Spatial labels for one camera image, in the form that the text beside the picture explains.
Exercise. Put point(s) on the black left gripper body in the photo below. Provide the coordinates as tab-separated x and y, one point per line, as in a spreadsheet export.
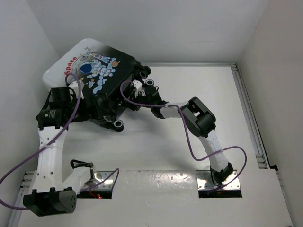
85	113

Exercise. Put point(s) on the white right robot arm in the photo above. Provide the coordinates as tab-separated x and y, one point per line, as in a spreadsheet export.
197	119

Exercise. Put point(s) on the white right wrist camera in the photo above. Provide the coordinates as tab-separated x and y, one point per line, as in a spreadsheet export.
137	87

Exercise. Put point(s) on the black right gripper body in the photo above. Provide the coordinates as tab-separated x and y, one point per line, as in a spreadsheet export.
140	98

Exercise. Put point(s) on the metal base plate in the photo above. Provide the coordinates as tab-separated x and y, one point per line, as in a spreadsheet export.
205	183
101	181

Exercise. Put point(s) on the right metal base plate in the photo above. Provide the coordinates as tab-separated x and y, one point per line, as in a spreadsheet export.
205	183

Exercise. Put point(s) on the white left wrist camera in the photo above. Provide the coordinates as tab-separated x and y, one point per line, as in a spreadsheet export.
79	88

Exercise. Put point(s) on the black white kids suitcase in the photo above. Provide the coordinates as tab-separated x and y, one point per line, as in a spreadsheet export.
107	72

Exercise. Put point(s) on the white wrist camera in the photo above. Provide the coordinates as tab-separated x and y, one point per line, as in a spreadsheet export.
79	88
137	87

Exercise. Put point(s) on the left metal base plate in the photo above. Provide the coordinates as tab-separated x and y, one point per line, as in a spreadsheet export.
101	181

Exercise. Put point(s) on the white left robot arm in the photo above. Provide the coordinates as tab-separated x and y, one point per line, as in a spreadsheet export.
50	194

